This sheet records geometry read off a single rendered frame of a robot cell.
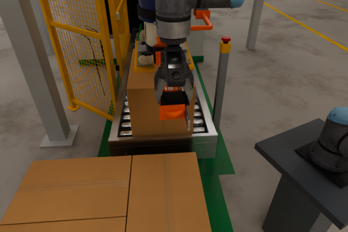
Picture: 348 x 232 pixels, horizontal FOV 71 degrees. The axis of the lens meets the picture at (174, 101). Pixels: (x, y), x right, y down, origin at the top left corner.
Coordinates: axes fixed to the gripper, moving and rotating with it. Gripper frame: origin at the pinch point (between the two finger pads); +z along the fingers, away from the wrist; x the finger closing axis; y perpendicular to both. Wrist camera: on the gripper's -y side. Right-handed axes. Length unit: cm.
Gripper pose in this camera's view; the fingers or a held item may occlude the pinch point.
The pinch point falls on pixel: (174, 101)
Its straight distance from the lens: 74.9
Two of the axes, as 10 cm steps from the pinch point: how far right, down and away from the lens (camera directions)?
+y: -0.8, -5.6, 8.3
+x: -10.0, 0.4, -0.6
